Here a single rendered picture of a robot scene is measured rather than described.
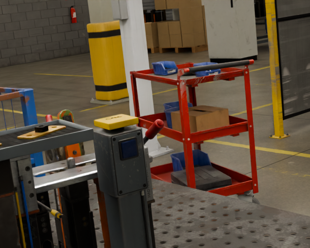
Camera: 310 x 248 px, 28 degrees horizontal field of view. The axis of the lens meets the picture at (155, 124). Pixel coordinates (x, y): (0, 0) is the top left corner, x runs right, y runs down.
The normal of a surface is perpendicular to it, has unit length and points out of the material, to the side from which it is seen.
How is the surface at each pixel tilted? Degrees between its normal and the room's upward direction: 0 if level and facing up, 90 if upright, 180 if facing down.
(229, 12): 90
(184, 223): 0
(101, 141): 90
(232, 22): 90
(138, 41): 90
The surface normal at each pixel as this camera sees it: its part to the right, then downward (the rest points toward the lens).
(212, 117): 0.54, 0.11
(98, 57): -0.74, 0.22
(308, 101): 0.64, -0.08
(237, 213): -0.11, -0.97
